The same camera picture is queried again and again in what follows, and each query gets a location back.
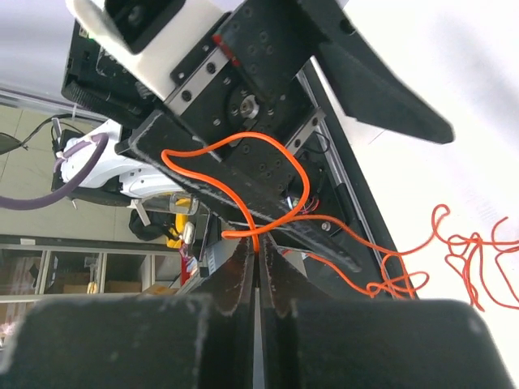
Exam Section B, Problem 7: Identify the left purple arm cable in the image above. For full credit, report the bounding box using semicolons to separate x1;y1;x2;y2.
0;132;110;212

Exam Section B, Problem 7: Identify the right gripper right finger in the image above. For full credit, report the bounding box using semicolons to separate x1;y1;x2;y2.
261;237;513;388

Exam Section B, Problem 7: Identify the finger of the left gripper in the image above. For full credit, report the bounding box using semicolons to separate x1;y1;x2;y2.
114;109;362;273
295;1;454;144

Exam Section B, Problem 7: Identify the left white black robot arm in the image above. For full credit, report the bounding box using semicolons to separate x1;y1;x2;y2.
62;1;454;227

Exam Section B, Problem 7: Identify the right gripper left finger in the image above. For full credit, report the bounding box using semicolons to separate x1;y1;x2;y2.
1;241;254;388

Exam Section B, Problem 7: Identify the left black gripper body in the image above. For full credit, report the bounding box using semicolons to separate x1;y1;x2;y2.
62;1;315;201

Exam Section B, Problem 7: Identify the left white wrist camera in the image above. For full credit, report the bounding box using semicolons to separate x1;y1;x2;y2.
66;1;224;100

